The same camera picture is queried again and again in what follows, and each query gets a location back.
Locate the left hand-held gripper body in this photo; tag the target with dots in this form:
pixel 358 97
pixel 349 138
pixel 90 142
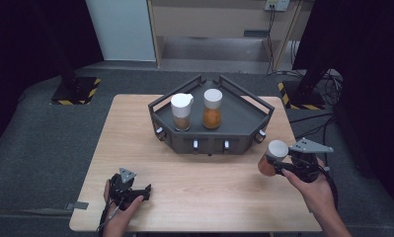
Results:
pixel 122 191

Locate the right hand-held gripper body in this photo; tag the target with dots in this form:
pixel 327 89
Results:
pixel 304 164

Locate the red-brown jar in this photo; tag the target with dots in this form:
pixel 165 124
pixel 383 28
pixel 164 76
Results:
pixel 276 148

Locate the dark grey corner rack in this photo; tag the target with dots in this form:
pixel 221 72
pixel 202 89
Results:
pixel 240 115

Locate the orange-filled jar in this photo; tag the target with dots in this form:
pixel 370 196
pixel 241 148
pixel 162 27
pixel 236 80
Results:
pixel 212 117

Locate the white-lidded pale jar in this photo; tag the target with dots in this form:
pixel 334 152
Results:
pixel 181 105

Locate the person's left hand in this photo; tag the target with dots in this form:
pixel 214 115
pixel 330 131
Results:
pixel 117 220

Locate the person's right hand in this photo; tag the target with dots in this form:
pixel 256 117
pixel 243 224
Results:
pixel 316 194

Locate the grey tape piece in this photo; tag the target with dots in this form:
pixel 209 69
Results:
pixel 77 205

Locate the black stand striped base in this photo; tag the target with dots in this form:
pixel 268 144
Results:
pixel 74 90
pixel 304 95

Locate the black curtain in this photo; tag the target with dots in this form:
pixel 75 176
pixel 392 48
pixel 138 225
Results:
pixel 372 82
pixel 26 49

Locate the white panel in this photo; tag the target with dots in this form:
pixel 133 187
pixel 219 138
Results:
pixel 122 29

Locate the wooden cabinet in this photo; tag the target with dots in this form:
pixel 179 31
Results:
pixel 211 19

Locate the white wall socket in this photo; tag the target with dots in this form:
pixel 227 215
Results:
pixel 276 4

